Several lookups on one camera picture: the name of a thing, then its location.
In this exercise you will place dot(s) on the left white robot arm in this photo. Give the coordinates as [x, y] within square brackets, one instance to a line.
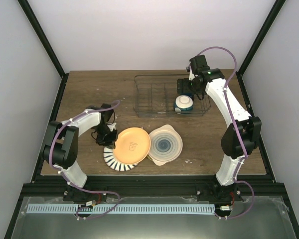
[60, 144]

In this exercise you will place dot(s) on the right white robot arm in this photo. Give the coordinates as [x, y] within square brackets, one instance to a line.
[243, 130]

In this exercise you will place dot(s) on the orange plastic plate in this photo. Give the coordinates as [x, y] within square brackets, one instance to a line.
[132, 146]

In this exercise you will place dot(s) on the light blue slotted cable duct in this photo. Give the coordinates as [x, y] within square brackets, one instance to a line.
[201, 209]

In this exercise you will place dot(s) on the dark wire dish rack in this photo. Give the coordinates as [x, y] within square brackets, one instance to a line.
[155, 95]

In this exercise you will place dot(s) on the black aluminium frame rail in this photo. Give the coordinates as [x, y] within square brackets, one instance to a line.
[203, 188]

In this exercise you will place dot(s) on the white blue striped plate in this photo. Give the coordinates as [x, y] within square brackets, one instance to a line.
[115, 164]

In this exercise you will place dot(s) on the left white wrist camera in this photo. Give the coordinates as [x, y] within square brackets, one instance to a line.
[112, 126]

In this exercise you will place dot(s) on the white ceramic bowl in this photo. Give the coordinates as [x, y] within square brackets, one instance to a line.
[183, 103]

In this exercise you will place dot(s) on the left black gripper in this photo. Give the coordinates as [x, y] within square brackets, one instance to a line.
[109, 143]

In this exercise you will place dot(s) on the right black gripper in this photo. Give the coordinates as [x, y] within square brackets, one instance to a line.
[185, 88]

